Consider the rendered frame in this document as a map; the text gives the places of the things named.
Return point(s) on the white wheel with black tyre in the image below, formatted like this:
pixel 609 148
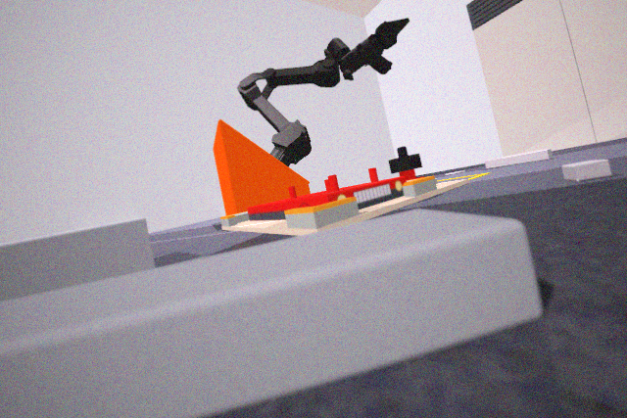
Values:
pixel 405 163

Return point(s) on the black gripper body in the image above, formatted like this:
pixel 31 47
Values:
pixel 384 38

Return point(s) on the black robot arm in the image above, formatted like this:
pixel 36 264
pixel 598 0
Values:
pixel 292 142

